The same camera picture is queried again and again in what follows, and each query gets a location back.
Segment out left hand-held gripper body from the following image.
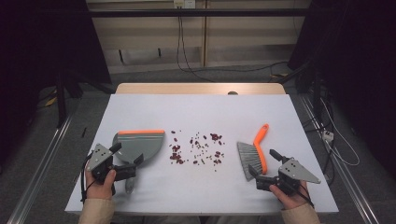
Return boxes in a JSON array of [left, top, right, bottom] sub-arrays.
[[86, 143, 138, 185]]

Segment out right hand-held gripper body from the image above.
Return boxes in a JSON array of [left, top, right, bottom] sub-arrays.
[[256, 157, 321, 197]]

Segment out grey dustpan with orange lip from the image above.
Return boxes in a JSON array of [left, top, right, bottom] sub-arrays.
[[111, 129, 166, 194]]

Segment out orange brush with grey bristles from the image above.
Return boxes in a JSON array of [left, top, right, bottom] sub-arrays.
[[236, 123, 270, 182]]

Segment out red and green beans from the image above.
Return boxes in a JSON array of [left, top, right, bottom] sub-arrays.
[[168, 130, 226, 173]]

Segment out person's right hand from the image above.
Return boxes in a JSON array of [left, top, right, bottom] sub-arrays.
[[269, 180, 312, 211]]

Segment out person's left hand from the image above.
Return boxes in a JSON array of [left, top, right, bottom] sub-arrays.
[[85, 170, 118, 201]]

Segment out black metal stand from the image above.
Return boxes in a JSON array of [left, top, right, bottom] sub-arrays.
[[55, 70, 69, 129]]

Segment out white board sheet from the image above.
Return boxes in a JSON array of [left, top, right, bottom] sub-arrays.
[[64, 93, 340, 216]]

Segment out wooden table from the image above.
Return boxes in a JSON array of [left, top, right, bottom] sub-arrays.
[[115, 82, 287, 95]]

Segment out black curtain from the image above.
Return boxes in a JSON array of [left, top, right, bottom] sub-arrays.
[[0, 0, 112, 169], [287, 0, 396, 178]]

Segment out black horizontal bar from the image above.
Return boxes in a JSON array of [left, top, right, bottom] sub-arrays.
[[87, 8, 312, 18]]

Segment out right hand-held gripper black cable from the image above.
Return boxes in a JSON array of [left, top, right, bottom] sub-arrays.
[[298, 182, 316, 208]]

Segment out hand-held gripper black cable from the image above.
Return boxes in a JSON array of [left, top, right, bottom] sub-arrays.
[[79, 151, 96, 204], [298, 182, 316, 208]]

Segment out left hand-held gripper black cable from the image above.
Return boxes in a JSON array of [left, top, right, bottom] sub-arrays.
[[79, 151, 96, 204]]

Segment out aluminium floor rail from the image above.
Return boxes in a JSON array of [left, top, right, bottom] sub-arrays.
[[7, 113, 78, 224], [297, 92, 381, 224]]

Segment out white cable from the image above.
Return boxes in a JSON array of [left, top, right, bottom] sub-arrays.
[[319, 97, 361, 167]]

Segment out black hanging cable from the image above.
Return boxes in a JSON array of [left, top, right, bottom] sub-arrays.
[[176, 15, 217, 83], [180, 15, 289, 75]]

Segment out white wall socket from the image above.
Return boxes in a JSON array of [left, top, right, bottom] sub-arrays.
[[173, 0, 196, 9]]

